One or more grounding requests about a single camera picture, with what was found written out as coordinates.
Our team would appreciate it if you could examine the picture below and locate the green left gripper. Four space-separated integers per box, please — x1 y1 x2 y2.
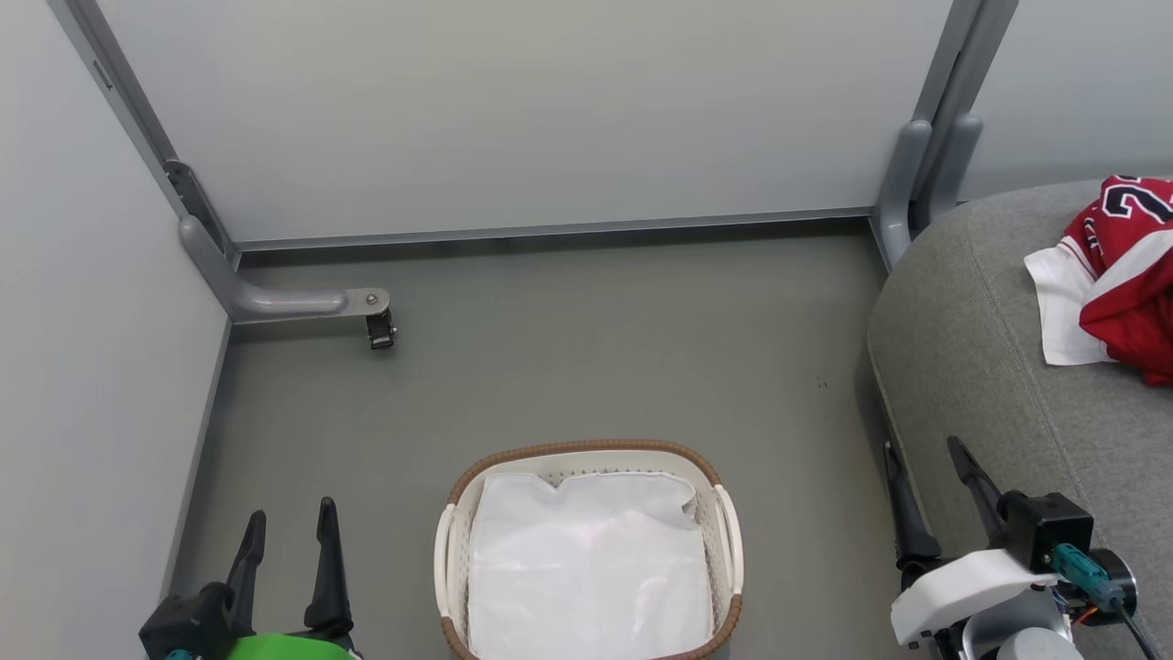
225 497 363 660

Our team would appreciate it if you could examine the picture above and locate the red and white jersey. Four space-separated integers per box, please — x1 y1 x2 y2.
1024 174 1173 387

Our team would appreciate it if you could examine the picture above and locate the grey partition bottom rail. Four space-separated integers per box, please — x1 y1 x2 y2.
234 206 876 254

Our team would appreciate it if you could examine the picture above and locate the white basket liner sheet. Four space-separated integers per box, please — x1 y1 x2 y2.
467 470 717 660

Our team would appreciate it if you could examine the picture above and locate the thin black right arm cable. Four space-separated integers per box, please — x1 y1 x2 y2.
1116 605 1167 660

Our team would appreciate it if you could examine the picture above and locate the teal right cable connector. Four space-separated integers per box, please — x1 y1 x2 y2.
1051 543 1126 613

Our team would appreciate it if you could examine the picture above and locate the white laundry basket brown rim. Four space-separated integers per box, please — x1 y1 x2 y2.
433 438 745 660

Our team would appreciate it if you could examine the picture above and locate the grey fabric sofa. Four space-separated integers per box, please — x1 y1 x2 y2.
866 179 1173 660

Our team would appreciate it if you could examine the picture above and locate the grey partition frame leg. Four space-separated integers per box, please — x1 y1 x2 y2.
48 0 392 325
912 0 1020 230
875 117 934 270

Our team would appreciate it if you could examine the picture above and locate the black cylindrical right gripper motor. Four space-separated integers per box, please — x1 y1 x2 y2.
1086 548 1140 618

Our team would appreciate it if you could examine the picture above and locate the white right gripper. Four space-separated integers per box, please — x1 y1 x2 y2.
884 436 1059 647

